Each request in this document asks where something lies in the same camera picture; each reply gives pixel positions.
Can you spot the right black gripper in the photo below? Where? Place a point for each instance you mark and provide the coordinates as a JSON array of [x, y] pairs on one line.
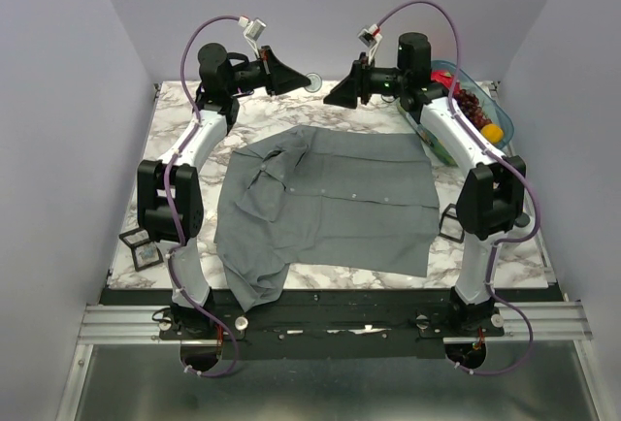
[[357, 82]]

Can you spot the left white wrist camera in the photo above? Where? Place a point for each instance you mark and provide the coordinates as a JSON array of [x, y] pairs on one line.
[[252, 30]]

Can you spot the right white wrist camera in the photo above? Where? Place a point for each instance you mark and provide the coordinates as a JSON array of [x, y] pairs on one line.
[[371, 37]]

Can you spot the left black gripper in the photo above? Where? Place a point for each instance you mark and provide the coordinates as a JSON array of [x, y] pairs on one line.
[[278, 79]]

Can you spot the pink dragon fruit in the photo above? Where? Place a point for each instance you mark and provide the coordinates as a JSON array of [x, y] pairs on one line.
[[446, 78]]

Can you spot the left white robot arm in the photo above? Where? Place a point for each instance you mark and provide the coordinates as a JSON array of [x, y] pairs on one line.
[[169, 197]]

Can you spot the clear teal fruit tub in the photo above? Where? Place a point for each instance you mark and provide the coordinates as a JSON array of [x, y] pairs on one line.
[[489, 106]]

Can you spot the black square frame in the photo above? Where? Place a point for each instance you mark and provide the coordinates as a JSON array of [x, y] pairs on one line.
[[144, 252], [450, 228]]

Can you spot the dark purple grapes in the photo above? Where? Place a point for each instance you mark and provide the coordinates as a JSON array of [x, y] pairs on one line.
[[470, 106]]

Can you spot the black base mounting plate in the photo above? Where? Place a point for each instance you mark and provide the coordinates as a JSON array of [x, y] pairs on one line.
[[316, 309]]

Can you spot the aluminium rail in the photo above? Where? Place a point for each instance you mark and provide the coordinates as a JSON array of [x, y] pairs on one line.
[[559, 321]]

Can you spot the right black square frame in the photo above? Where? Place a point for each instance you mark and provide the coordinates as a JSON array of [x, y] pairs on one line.
[[450, 228]]

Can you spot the orange at tub front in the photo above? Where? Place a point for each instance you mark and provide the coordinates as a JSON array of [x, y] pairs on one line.
[[492, 133]]

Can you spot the left black square frame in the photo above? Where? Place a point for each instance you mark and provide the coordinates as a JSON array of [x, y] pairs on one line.
[[144, 252]]

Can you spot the grey button shirt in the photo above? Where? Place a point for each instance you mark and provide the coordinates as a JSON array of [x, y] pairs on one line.
[[311, 195]]

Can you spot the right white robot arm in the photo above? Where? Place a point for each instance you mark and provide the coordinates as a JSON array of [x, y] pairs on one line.
[[492, 194]]

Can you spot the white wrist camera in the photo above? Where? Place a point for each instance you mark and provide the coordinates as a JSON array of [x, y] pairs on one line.
[[252, 30], [371, 37]]

